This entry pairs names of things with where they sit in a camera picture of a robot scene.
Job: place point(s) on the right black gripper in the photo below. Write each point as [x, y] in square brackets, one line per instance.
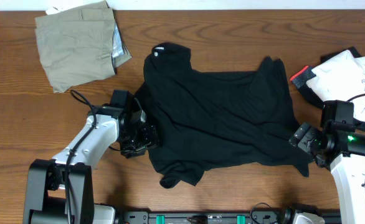
[303, 137]

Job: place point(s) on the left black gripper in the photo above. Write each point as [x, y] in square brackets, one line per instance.
[146, 137]

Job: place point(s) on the black t-shirt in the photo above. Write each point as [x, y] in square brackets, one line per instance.
[210, 120]

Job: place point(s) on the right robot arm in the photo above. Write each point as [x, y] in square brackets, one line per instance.
[338, 148]

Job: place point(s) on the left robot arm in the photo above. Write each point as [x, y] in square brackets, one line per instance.
[60, 190]

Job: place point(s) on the black white printed garment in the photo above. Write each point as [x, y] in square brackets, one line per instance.
[339, 76]

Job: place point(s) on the folded khaki shorts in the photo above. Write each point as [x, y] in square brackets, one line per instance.
[80, 45]

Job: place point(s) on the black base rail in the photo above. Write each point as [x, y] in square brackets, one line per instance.
[261, 213]

